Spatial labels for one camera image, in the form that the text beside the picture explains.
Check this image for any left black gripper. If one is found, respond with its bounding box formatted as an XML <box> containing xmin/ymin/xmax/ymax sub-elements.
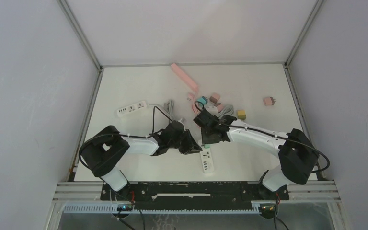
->
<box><xmin>168</xmin><ymin>129</ymin><xmax>202</xmax><ymax>155</ymax></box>

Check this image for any white power strip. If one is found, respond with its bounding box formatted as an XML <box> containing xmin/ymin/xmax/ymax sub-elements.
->
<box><xmin>200</xmin><ymin>148</ymin><xmax>215</xmax><ymax>174</ymax></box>
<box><xmin>115</xmin><ymin>101</ymin><xmax>148</xmax><ymax>117</ymax></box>

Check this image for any yellow plug adapter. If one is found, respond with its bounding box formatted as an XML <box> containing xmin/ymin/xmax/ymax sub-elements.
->
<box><xmin>236</xmin><ymin>110</ymin><xmax>247</xmax><ymax>120</ymax></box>

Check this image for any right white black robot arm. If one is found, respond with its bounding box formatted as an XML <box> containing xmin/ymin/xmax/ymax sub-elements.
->
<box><xmin>194</xmin><ymin>109</ymin><xmax>323</xmax><ymax>199</ymax></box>

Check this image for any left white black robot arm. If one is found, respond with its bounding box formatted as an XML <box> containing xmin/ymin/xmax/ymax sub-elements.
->
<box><xmin>78</xmin><ymin>107</ymin><xmax>202</xmax><ymax>200</ymax></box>

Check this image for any pink plug adapter centre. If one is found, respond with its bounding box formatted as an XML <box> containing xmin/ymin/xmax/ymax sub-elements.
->
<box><xmin>216</xmin><ymin>103</ymin><xmax>225</xmax><ymax>113</ymax></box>

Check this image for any teal plug adapter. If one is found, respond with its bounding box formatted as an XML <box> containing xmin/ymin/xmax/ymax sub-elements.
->
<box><xmin>197</xmin><ymin>96</ymin><xmax>208</xmax><ymax>106</ymax></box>

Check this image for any brown pink plug adapter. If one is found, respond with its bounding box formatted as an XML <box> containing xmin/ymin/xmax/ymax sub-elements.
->
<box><xmin>209</xmin><ymin>93</ymin><xmax>221</xmax><ymax>104</ymax></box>

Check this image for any pink plug adapter right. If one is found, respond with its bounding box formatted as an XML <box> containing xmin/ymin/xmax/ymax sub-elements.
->
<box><xmin>263</xmin><ymin>97</ymin><xmax>276</xmax><ymax>106</ymax></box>

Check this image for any pink power strip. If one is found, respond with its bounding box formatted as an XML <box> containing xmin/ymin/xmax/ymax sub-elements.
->
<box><xmin>170</xmin><ymin>63</ymin><xmax>199</xmax><ymax>93</ymax></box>

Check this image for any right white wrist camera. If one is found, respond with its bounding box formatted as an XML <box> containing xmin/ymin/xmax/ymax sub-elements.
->
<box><xmin>205</xmin><ymin>105</ymin><xmax>219</xmax><ymax>116</ymax></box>

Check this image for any grey coiled cable right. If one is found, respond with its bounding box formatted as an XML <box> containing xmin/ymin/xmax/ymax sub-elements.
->
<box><xmin>217</xmin><ymin>105</ymin><xmax>235</xmax><ymax>120</ymax></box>

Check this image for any grey coiled cable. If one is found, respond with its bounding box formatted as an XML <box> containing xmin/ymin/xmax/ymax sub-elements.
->
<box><xmin>163</xmin><ymin>99</ymin><xmax>184</xmax><ymax>123</ymax></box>
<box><xmin>217</xmin><ymin>105</ymin><xmax>235</xmax><ymax>120</ymax></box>

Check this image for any pink coiled cable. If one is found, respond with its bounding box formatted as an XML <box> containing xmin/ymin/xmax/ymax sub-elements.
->
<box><xmin>186</xmin><ymin>92</ymin><xmax>204</xmax><ymax>127</ymax></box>

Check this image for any grey coiled cable left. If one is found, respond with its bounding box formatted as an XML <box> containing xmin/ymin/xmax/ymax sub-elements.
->
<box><xmin>163</xmin><ymin>99</ymin><xmax>184</xmax><ymax>123</ymax></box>

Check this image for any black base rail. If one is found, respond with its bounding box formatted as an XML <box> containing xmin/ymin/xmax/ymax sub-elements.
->
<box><xmin>100</xmin><ymin>181</ymin><xmax>289</xmax><ymax>210</ymax></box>

